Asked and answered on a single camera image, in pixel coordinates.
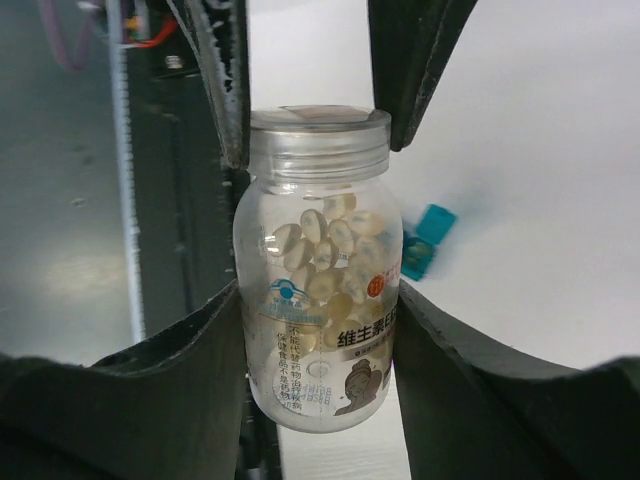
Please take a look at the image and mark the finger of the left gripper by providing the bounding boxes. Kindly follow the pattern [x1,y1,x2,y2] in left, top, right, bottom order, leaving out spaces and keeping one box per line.
[367,0,477,152]
[167,0,250,170]

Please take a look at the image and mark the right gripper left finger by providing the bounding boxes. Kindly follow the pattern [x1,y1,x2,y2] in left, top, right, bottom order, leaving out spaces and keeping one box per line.
[1,284,245,479]

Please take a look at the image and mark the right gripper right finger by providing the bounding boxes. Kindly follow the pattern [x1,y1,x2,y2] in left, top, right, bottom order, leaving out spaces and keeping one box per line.
[394,283,639,479]

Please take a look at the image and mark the teal weekly pill organizer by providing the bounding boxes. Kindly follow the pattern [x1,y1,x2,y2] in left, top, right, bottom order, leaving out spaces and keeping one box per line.
[401,204,457,281]

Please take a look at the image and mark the yellow pills in organizer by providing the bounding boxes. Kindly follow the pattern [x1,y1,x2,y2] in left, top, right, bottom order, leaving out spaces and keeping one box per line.
[403,237,434,271]

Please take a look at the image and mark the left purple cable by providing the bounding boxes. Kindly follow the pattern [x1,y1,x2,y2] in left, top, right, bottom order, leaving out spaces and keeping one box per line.
[39,0,104,71]

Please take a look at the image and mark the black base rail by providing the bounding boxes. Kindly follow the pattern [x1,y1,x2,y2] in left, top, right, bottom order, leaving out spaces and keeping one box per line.
[124,46,282,479]

